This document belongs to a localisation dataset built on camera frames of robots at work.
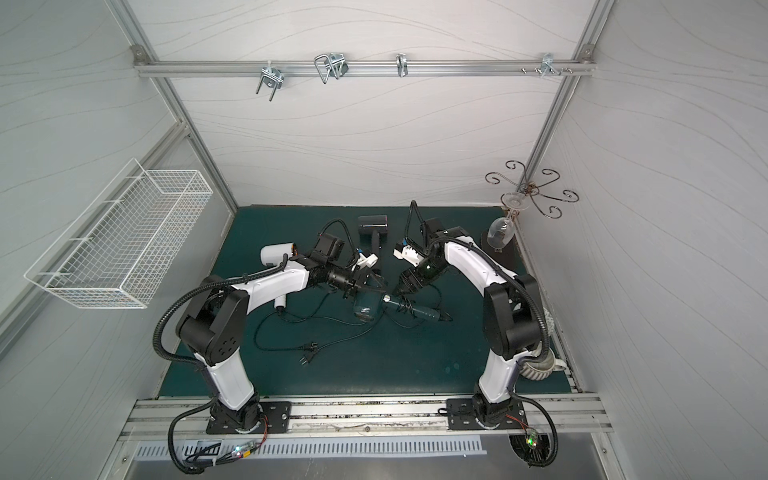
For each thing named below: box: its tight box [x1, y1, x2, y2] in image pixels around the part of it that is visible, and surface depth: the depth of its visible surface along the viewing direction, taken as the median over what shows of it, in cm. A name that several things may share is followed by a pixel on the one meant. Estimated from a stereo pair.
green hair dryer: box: [353, 291, 452, 322], surface depth 77 cm
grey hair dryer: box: [358, 215, 389, 256], surface depth 110 cm
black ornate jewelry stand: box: [485, 160, 579, 219], surface depth 84 cm
